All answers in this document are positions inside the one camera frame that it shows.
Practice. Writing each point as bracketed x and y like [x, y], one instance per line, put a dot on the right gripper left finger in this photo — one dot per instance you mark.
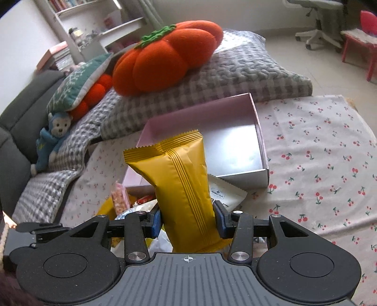
[138, 226]

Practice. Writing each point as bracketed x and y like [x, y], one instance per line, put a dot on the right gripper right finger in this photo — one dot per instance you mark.
[239, 227]

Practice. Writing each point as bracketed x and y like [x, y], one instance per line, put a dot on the pink snack packet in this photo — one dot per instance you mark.
[120, 198]

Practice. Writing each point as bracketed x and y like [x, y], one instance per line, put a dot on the gold snack packet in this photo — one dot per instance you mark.
[176, 168]

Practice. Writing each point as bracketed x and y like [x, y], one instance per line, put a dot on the white nut snack packet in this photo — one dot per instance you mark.
[229, 195]

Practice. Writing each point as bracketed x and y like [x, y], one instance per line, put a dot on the grey checked blanket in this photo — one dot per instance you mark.
[44, 194]

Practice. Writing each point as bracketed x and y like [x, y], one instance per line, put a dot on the pink cardboard box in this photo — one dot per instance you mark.
[233, 140]

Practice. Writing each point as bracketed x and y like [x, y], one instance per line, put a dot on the cherry print cloth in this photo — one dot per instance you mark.
[322, 161]

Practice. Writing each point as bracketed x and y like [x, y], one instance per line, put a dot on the dark grey sofa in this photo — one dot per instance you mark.
[21, 123]

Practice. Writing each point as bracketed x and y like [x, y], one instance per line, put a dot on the blue monkey plush toy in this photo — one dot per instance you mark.
[50, 141]

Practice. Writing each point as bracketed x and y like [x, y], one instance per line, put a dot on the small orange pumpkin plush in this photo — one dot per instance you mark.
[92, 98]

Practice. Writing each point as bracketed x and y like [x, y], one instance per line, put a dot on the green white patterned pillow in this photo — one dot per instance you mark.
[77, 84]

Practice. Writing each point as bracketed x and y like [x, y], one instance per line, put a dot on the grey checked cushion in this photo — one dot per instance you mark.
[240, 65]

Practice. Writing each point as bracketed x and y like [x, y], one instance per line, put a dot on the large orange pumpkin plush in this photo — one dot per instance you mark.
[162, 58]

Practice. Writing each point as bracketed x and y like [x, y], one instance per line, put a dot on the stack of books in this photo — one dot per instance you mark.
[57, 57]

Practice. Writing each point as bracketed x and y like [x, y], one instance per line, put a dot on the white bookshelf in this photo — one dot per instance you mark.
[92, 28]

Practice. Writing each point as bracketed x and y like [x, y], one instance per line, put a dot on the red child chair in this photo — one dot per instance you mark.
[365, 37]

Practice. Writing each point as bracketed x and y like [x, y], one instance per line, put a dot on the grey curtain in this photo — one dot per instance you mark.
[145, 9]

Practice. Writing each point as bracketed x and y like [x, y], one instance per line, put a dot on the grey office chair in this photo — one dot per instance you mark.
[329, 17]

